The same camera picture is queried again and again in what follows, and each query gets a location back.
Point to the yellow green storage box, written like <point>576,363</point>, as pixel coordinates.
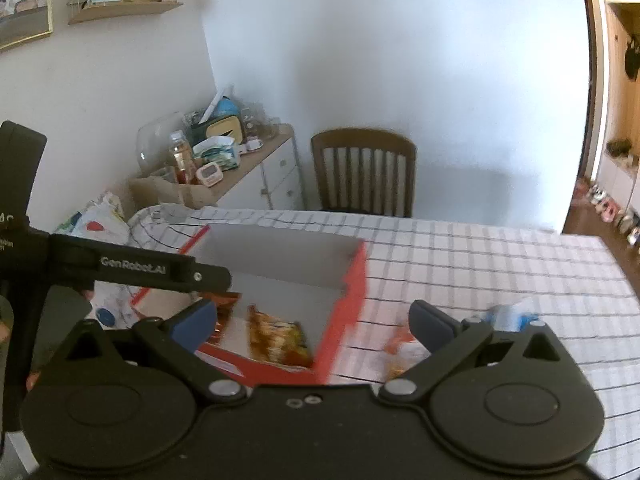
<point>225,127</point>

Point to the green white tissue pack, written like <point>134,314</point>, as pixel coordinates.
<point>220,152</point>

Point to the black hanging bag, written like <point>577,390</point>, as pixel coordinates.
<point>633,57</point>

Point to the blue snack packet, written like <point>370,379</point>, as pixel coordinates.
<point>510,317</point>

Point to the clear glass bowl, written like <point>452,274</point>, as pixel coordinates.
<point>155,135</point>

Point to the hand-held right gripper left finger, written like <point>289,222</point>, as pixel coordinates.
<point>197,322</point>

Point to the wooden wall shelf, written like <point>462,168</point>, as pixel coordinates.
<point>125,10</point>

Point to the small white device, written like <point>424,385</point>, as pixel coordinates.
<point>252,145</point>

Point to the blue round container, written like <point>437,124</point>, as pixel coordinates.
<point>227,107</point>

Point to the brown wooden chair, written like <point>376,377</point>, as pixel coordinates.
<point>362,140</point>

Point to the pink timer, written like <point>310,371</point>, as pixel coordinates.
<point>207,175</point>

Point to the framed wall poster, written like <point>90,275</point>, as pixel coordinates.
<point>22,0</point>

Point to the red cardboard box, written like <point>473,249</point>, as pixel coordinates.
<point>280,255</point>

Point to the white orange snack packet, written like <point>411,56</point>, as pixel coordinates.
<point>402,352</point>

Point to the white sideboard cabinet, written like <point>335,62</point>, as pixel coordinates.
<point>280,175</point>

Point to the orange juice bottle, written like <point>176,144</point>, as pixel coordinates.
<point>181,157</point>

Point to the white cupboard wall unit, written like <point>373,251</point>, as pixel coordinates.
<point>620,180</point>

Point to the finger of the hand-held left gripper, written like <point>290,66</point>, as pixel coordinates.
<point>135,267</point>

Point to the beige cardboard box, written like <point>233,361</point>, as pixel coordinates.
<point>160,190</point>

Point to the clear glass jars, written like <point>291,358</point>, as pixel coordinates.
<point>260,122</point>

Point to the dark niche decor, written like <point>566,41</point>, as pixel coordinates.
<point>620,149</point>

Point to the row of shoes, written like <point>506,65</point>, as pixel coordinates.
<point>607,210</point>

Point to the yellow orange chips packet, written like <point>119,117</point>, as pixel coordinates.
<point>277,340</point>

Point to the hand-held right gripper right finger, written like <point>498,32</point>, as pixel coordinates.
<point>430,325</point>

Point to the checked white tablecloth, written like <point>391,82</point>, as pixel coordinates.
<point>475,260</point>

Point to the printed white bag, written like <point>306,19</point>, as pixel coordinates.
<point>100,220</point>

